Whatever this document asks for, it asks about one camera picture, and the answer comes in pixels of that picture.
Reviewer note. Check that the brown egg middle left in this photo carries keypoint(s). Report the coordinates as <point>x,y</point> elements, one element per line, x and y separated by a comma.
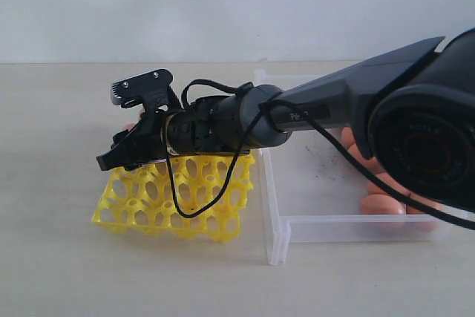
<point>371,164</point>

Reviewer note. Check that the clear plastic bin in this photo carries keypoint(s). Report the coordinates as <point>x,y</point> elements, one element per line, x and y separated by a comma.
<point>311,194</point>

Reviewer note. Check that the brown egg right back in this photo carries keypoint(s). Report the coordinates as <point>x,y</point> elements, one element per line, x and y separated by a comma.
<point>347,138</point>

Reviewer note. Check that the yellow plastic egg tray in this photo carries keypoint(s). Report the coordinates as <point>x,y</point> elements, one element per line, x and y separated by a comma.
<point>189,198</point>

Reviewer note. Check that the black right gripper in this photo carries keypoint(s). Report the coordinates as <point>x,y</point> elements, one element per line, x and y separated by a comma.
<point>136,147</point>

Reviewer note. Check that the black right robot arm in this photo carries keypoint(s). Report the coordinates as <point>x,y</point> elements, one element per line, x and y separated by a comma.
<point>411,109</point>

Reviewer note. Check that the brown egg front left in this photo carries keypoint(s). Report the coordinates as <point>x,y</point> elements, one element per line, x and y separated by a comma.
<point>378,204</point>

